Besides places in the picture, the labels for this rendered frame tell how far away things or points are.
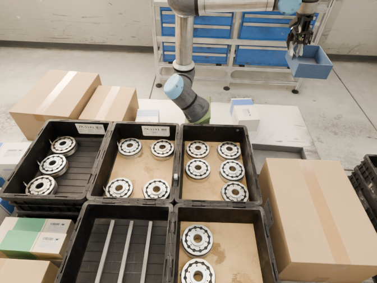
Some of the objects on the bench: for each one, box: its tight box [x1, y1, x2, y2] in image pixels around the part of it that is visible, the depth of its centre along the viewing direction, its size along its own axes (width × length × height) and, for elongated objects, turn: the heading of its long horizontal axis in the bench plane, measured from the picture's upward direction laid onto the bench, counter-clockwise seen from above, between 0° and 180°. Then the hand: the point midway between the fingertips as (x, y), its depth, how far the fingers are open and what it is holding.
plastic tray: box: [251, 143, 307, 178], centre depth 119 cm, size 27×20×5 cm
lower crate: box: [15, 211, 80, 225], centre depth 106 cm, size 40×30×12 cm
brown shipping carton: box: [79, 85, 139, 123], centre depth 134 cm, size 30×22×16 cm
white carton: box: [136, 108, 160, 122], centre depth 133 cm, size 20×12×9 cm, turn 2°
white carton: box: [229, 98, 260, 131], centre depth 141 cm, size 20×12×9 cm, turn 4°
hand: (293, 56), depth 113 cm, fingers closed
